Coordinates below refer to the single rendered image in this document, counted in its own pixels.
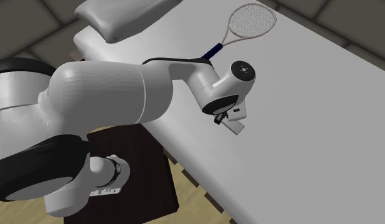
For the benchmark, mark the white flat rectangular object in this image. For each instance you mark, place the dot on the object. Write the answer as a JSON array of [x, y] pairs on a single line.
[[235, 127]]

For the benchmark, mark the white pillow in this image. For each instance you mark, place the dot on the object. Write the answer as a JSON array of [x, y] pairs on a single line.
[[124, 18]]

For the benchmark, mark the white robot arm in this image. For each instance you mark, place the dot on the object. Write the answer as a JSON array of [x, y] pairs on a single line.
[[99, 90]]

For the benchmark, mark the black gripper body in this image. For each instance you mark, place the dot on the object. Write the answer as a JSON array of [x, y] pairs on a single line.
[[219, 118]]

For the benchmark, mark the dark robot stand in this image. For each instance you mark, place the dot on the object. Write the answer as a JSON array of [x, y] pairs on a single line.
[[139, 167]]

